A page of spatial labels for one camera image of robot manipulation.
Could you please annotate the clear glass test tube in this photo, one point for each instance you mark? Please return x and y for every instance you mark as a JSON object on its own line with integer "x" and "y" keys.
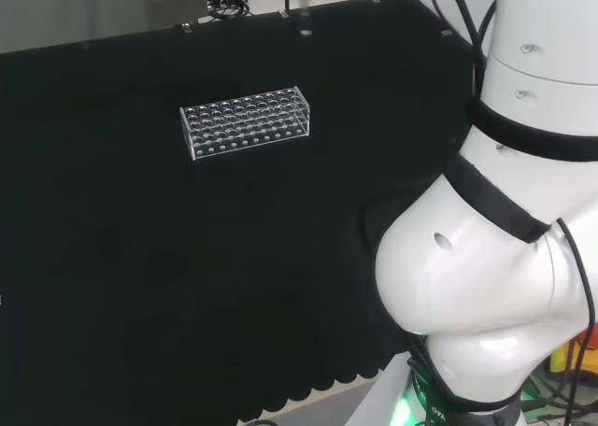
{"x": 306, "y": 32}

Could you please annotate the clear plastic test tube rack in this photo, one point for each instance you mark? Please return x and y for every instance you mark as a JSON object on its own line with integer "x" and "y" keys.
{"x": 243, "y": 122}

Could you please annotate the black bench cloth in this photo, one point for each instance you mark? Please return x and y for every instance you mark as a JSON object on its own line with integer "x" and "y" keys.
{"x": 140, "y": 258}

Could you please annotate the yellow stop button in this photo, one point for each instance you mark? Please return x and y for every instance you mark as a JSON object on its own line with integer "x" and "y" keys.
{"x": 567, "y": 353}

